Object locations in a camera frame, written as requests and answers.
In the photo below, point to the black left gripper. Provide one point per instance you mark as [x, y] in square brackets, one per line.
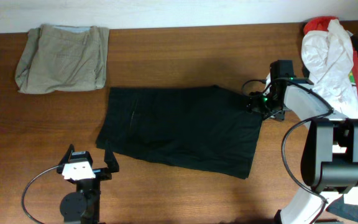
[105, 173]

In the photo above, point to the folded khaki shorts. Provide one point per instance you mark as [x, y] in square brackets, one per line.
[63, 58]

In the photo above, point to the white shirt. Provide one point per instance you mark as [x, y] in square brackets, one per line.
[328, 56]

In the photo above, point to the black shorts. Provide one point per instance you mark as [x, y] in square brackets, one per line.
[205, 128]

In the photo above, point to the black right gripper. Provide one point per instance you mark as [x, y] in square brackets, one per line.
[254, 103]

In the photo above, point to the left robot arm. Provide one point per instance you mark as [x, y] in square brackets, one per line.
[83, 205]

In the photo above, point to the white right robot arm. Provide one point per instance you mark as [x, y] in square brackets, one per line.
[329, 162]

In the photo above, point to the dark grey garment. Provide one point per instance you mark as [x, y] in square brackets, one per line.
[343, 210]

